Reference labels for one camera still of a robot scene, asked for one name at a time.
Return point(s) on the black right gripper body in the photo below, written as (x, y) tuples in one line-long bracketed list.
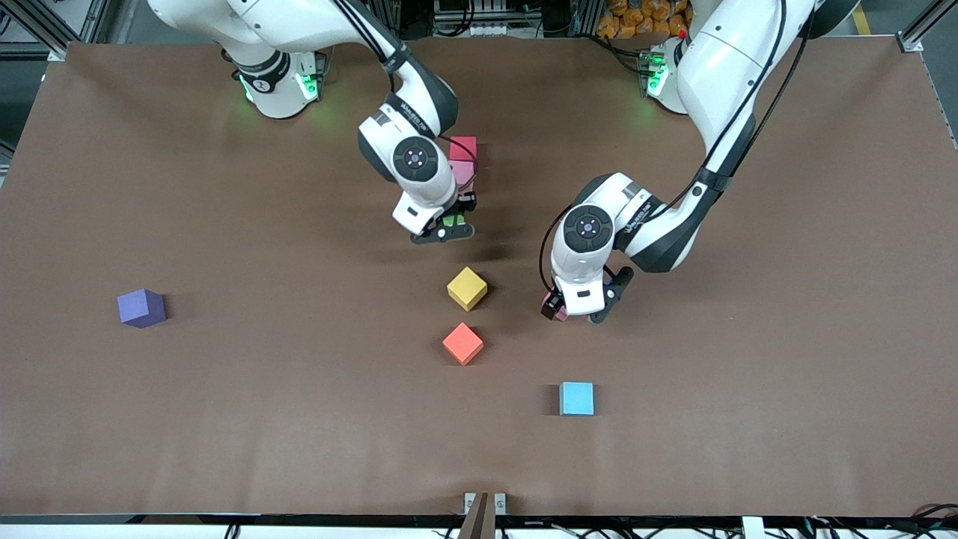
[(465, 203)]

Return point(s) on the pink foam block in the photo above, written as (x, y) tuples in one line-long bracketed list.
[(464, 174), (557, 316)]

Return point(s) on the green foam block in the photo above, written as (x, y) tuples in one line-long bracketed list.
[(451, 221)]

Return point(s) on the yellow foam block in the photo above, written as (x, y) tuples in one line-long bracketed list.
[(467, 288)]

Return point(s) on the red foam block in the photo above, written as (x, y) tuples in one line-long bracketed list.
[(465, 148)]

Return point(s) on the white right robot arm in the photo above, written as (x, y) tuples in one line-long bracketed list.
[(314, 22)]

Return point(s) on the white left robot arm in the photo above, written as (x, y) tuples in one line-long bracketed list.
[(726, 82)]

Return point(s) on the light blue foam block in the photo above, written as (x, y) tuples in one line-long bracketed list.
[(577, 398)]

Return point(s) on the orange foam block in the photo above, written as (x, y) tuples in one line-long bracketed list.
[(462, 343)]

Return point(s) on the white power strip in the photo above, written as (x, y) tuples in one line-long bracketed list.
[(494, 30)]

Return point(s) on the small white block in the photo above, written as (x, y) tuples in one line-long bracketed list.
[(753, 528)]

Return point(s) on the bag of orange objects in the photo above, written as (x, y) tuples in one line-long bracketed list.
[(644, 19)]

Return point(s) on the purple foam block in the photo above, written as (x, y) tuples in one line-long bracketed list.
[(138, 307)]

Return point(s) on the small metal bracket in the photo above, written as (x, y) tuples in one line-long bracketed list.
[(500, 503)]

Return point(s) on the brown camera pole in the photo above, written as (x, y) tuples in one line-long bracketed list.
[(477, 520)]

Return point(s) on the aluminium frame profile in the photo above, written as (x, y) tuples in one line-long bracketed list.
[(924, 26), (45, 30)]

